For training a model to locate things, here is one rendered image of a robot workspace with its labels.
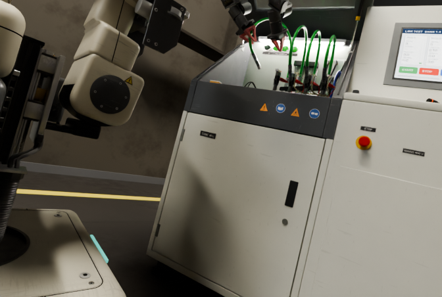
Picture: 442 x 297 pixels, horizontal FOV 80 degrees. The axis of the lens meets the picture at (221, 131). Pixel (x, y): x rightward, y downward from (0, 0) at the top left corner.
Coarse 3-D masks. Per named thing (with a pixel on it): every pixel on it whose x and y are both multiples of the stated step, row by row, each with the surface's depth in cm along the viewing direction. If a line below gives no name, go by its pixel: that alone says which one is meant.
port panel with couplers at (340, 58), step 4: (328, 56) 157; (336, 56) 155; (340, 56) 154; (344, 56) 153; (340, 60) 153; (328, 64) 156; (332, 64) 155; (336, 64) 153; (340, 64) 153; (328, 68) 156; (332, 68) 155; (336, 68) 154; (340, 68) 153; (336, 72) 153; (332, 76) 154; (320, 80) 156; (332, 80) 153; (332, 84) 153; (336, 84) 152
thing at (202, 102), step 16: (208, 96) 125; (224, 96) 121; (240, 96) 118; (256, 96) 115; (272, 96) 111; (288, 96) 109; (304, 96) 106; (208, 112) 123; (224, 112) 120; (240, 112) 116; (256, 112) 113; (272, 112) 110; (288, 112) 107; (304, 112) 105; (320, 112) 102; (288, 128) 106; (304, 128) 104; (320, 128) 101
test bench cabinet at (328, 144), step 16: (192, 112) 130; (272, 128) 111; (176, 144) 128; (320, 176) 99; (320, 192) 98; (160, 208) 126; (304, 240) 97; (160, 256) 122; (304, 256) 97; (160, 272) 123; (176, 272) 125; (192, 272) 114; (208, 288) 117; (224, 288) 107
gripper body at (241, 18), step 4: (240, 16) 130; (244, 16) 131; (236, 20) 131; (240, 20) 130; (244, 20) 130; (252, 20) 130; (236, 24) 133; (240, 24) 131; (244, 24) 128; (240, 28) 131; (236, 32) 135
